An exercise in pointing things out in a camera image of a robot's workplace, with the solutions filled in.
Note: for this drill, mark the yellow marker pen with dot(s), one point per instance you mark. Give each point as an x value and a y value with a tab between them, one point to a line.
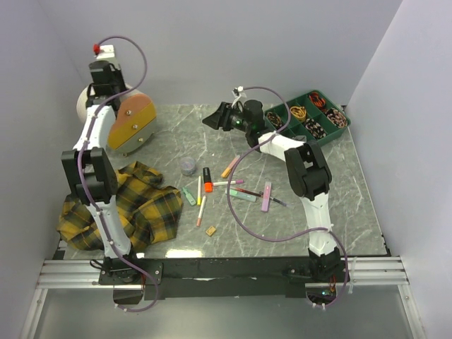
199	190

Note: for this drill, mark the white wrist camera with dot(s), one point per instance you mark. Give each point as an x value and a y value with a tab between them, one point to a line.
239	93
104	52

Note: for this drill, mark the orange pink marker pen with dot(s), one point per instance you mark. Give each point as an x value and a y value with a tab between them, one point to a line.
228	169

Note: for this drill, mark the orange black highlighter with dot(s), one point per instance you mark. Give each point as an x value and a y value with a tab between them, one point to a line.
207	181

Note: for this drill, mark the pink black hair scrunchie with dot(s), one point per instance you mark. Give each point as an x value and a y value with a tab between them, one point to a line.
337	118

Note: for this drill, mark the pink tipped white pen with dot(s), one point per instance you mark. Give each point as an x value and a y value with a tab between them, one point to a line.
201	211

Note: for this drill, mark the yellow plaid shirt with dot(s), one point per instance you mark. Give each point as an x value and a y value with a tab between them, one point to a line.
149	212

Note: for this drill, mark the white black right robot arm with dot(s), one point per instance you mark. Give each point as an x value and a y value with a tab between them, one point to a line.
308	173

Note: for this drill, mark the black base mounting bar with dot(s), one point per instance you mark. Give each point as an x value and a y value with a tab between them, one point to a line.
215	277

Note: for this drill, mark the brown black hair scrunchie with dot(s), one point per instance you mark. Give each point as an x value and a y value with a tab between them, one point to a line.
275	120

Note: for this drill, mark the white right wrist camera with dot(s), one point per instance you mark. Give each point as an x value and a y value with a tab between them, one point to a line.
239	93

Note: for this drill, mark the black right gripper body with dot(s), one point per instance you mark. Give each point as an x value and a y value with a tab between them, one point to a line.
233	119

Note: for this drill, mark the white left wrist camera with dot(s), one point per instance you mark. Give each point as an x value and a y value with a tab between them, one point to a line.
104	52

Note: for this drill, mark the small green stapler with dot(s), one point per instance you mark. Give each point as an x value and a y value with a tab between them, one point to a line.
190	198

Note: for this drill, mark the aluminium rail frame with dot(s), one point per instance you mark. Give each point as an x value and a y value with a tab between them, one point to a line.
84	274

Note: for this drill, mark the round beige drawer cabinet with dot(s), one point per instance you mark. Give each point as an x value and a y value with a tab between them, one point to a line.
123	131

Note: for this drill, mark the grey hair scrunchie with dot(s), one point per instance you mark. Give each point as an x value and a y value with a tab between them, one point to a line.
300	138

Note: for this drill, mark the purple blue pen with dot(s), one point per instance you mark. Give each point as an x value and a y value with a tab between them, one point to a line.
279	201

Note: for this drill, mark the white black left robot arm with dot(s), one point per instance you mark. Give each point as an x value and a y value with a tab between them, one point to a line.
88	170

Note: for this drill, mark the small wooden eraser block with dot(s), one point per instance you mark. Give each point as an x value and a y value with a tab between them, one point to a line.
210	231

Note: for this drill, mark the dark red pen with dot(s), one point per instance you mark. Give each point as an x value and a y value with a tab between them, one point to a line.
249	192

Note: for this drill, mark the purple tipped white pen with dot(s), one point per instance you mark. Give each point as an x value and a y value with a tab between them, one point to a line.
225	183

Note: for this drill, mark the mint green highlighter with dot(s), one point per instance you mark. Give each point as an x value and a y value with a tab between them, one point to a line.
241	195

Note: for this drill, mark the clear jar with beads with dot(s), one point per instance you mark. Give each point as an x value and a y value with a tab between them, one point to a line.
187	166

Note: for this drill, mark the beige black hair scrunchie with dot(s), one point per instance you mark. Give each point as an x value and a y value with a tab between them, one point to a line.
314	128

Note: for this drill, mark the lilac highlighter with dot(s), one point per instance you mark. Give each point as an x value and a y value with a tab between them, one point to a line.
266	197

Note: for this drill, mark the green compartment organizer tray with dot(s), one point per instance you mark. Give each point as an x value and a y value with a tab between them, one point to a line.
309	117

